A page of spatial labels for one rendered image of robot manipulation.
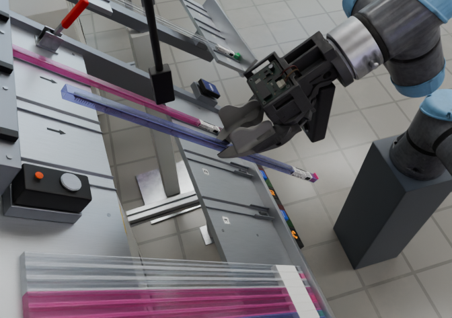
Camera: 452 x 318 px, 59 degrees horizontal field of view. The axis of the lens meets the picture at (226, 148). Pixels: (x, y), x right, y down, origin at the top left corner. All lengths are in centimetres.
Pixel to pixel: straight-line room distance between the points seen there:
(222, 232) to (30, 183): 34
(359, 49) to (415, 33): 7
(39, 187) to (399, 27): 45
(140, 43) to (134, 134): 88
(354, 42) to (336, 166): 135
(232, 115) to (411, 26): 26
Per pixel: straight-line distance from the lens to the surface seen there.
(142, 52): 115
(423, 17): 56
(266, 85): 53
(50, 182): 47
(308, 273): 79
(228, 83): 214
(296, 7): 273
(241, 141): 56
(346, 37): 54
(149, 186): 175
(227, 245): 68
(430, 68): 64
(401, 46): 57
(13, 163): 45
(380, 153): 122
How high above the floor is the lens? 146
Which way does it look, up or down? 52 degrees down
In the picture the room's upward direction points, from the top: straight up
